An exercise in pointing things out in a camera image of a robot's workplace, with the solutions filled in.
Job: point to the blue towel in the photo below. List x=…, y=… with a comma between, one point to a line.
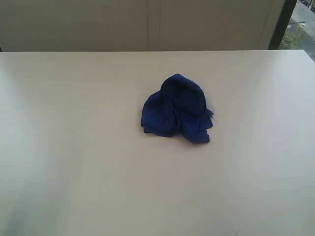
x=179, y=107

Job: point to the black window frame post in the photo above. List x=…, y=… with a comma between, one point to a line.
x=283, y=20

